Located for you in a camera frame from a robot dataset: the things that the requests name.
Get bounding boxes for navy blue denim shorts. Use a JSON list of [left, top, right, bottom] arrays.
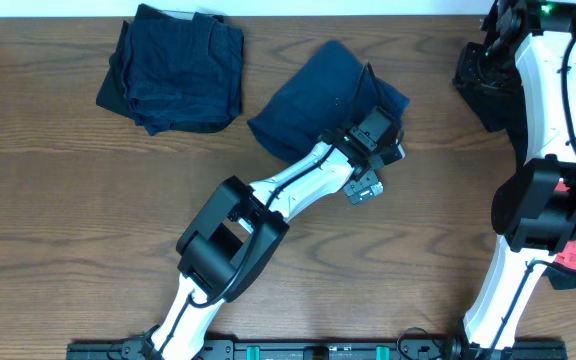
[[248, 41, 410, 163]]

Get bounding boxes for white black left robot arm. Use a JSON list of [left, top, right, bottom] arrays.
[[144, 125, 405, 359]]

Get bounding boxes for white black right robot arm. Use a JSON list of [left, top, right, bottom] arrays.
[[442, 0, 576, 359]]

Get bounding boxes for black garment under pile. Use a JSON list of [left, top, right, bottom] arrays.
[[455, 74, 576, 291]]

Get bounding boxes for folded navy garment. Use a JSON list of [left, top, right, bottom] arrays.
[[121, 13, 244, 135]]

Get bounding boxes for folded black garment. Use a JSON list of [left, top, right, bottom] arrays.
[[96, 4, 225, 135]]

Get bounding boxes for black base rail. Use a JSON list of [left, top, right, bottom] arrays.
[[66, 338, 568, 360]]

